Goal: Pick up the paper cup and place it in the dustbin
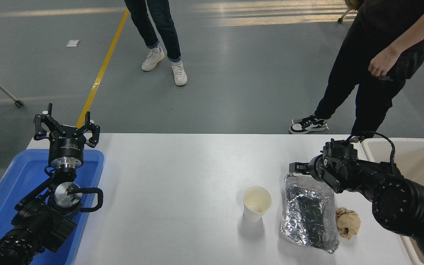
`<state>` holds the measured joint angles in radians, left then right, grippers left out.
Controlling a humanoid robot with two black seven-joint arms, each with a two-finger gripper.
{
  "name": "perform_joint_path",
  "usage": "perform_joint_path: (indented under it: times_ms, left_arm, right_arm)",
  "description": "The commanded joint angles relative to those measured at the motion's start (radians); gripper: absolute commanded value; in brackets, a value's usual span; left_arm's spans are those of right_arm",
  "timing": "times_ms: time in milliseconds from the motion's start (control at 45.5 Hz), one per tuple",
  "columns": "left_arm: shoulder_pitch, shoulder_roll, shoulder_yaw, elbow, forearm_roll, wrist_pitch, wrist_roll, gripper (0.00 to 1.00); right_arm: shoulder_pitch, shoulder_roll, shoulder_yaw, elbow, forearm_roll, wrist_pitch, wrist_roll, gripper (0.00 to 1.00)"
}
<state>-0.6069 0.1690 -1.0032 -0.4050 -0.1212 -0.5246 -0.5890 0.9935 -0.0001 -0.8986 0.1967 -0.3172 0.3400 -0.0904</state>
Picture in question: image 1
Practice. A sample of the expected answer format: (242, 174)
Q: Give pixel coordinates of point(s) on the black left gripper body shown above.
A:
(66, 146)

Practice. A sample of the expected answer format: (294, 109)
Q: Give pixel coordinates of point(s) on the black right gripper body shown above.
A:
(315, 168)

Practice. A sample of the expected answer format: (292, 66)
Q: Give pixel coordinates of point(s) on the white paper cup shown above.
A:
(256, 209)

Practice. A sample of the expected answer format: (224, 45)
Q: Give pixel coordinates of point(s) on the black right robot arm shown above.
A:
(392, 195)

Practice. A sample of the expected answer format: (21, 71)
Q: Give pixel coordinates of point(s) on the person's forearm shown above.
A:
(418, 31)

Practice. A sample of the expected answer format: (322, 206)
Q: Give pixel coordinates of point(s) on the person's hand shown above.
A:
(381, 64)

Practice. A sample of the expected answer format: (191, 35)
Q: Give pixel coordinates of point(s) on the crumpled silver foil tray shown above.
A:
(307, 217)

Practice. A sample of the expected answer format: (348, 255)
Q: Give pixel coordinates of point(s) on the crumpled tan paper ball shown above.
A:
(348, 222)

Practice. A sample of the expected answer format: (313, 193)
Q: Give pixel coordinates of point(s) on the blue plastic tray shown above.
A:
(13, 184)

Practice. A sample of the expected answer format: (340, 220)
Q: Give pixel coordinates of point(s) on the white paper scrap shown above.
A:
(73, 43)

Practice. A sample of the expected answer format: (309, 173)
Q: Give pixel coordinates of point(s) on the large pale bin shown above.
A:
(418, 162)

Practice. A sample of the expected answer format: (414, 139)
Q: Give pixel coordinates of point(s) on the person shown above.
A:
(359, 55)
(160, 25)

